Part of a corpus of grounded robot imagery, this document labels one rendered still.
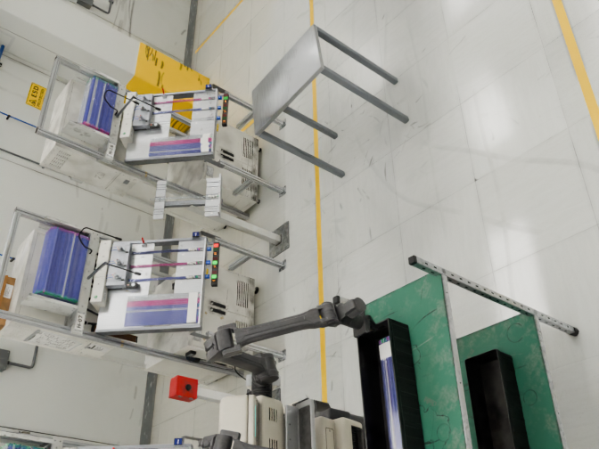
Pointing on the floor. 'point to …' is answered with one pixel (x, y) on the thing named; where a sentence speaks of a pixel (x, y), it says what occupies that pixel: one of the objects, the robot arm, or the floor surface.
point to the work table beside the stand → (298, 65)
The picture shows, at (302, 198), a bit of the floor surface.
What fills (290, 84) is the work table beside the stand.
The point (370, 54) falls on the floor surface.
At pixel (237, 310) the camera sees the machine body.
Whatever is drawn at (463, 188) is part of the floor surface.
